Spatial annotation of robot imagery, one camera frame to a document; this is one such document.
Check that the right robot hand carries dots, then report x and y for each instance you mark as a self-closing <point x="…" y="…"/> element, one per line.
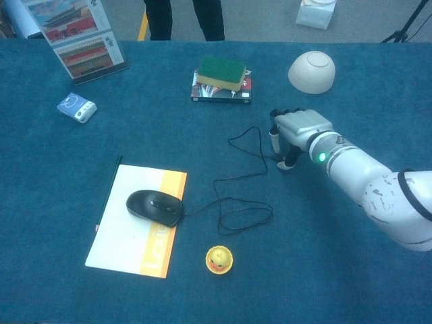
<point x="300" y="125"/>

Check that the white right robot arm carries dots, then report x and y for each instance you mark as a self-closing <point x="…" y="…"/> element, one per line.
<point x="371" y="182"/>

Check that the black computer mouse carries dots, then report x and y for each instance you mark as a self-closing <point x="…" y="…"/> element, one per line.
<point x="153" y="207"/>

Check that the cream upturned bowl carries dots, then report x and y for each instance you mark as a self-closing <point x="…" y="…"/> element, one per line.
<point x="312" y="72"/>

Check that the black book with red pattern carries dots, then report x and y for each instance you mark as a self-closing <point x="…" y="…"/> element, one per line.
<point x="216" y="94"/>

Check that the green and yellow sponge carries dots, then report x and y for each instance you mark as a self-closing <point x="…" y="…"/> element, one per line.
<point x="221" y="72"/>

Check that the white box on floor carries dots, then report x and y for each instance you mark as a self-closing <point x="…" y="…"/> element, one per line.
<point x="314" y="15"/>

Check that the black tripod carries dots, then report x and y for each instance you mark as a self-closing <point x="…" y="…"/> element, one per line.
<point x="406" y="25"/>

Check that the yellow duck toy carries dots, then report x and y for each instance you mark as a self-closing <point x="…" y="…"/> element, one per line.
<point x="219" y="259"/>

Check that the person in black trousers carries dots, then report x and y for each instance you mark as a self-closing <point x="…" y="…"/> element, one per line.
<point x="158" y="20"/>

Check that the dark green pencil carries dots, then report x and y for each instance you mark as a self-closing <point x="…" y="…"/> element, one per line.
<point x="111" y="182"/>

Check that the white and yellow notebook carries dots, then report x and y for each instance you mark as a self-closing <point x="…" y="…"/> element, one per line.
<point x="128" y="243"/>

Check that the pale blue tissue pack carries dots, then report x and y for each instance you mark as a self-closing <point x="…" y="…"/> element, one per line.
<point x="77" y="107"/>

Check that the striped book in case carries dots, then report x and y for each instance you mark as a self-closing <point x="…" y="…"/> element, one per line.
<point x="81" y="40"/>

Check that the white paper roll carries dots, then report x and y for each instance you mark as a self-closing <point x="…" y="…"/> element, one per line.
<point x="25" y="20"/>

